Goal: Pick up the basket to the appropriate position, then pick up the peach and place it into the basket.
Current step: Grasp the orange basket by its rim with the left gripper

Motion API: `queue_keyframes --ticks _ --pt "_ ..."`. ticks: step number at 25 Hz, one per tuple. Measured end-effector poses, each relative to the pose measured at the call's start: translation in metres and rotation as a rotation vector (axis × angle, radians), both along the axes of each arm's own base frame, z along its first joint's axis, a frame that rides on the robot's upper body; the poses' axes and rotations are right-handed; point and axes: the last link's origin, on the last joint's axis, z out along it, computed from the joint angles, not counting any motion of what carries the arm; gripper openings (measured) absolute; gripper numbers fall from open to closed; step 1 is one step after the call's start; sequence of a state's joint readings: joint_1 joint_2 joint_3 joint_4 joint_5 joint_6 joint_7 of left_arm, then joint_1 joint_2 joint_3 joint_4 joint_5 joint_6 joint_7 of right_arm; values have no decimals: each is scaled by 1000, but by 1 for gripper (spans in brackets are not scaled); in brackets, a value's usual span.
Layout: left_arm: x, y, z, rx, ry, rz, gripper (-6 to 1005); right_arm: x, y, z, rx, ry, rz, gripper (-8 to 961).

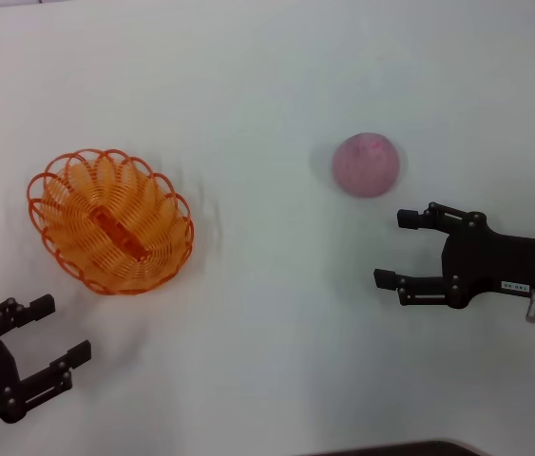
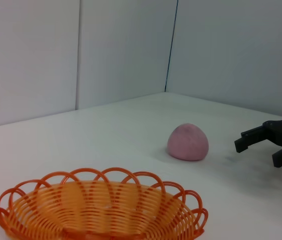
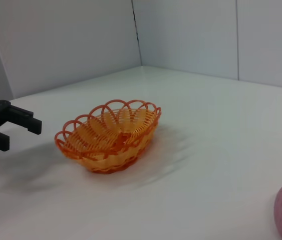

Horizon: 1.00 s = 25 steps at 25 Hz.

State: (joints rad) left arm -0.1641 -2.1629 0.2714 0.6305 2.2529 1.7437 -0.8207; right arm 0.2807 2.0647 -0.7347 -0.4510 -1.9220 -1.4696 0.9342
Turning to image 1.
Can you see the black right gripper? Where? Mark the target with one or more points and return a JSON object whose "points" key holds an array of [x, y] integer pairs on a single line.
{"points": [[500, 261]]}

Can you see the pink peach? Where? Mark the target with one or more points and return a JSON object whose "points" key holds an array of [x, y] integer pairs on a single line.
{"points": [[366, 165]]}

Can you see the orange woven plastic basket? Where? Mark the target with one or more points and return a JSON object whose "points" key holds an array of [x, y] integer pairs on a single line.
{"points": [[110, 228]]}

